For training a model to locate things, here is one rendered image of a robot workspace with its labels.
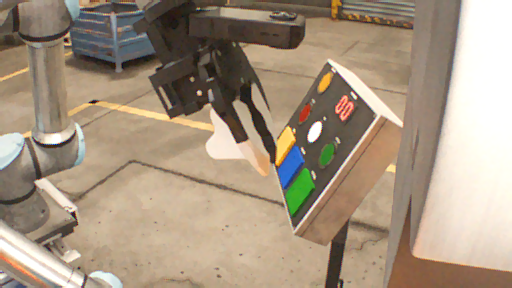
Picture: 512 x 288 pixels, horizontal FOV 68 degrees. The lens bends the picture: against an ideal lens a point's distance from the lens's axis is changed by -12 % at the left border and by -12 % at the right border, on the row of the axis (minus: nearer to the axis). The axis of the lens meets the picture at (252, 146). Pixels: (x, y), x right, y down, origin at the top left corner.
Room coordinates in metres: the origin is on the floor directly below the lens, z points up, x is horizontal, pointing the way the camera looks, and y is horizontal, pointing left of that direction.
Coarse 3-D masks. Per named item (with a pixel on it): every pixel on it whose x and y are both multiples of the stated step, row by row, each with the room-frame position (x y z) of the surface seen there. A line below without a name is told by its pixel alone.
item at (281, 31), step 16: (192, 16) 0.42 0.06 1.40; (208, 16) 0.42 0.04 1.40; (224, 16) 0.41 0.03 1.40; (240, 16) 0.42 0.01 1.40; (256, 16) 0.42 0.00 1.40; (272, 16) 0.41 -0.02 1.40; (288, 16) 0.41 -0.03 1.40; (192, 32) 0.42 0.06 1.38; (208, 32) 0.42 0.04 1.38; (224, 32) 0.41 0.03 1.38; (240, 32) 0.41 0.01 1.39; (256, 32) 0.40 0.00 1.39; (272, 32) 0.40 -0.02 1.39; (288, 32) 0.39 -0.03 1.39; (304, 32) 0.42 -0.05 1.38; (288, 48) 0.40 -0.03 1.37
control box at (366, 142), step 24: (336, 72) 0.89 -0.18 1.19; (312, 96) 0.93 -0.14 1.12; (336, 96) 0.82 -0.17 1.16; (360, 96) 0.74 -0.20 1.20; (312, 120) 0.85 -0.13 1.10; (336, 120) 0.76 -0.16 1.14; (360, 120) 0.68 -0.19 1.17; (384, 120) 0.64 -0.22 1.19; (312, 144) 0.78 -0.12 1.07; (336, 144) 0.70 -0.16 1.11; (360, 144) 0.64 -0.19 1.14; (384, 144) 0.64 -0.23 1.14; (312, 168) 0.72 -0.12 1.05; (336, 168) 0.65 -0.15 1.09; (360, 168) 0.64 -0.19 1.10; (384, 168) 0.65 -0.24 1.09; (336, 192) 0.64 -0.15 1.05; (360, 192) 0.64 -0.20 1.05; (288, 216) 0.69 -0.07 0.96; (312, 216) 0.63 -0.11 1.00; (336, 216) 0.64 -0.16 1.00; (312, 240) 0.63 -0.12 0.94
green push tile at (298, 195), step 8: (304, 168) 0.74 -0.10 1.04; (304, 176) 0.72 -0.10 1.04; (296, 184) 0.72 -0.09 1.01; (304, 184) 0.70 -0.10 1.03; (312, 184) 0.68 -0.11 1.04; (288, 192) 0.73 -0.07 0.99; (296, 192) 0.70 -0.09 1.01; (304, 192) 0.68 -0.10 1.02; (312, 192) 0.67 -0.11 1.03; (288, 200) 0.71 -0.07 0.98; (296, 200) 0.68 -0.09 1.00; (304, 200) 0.66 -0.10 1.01; (296, 208) 0.67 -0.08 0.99
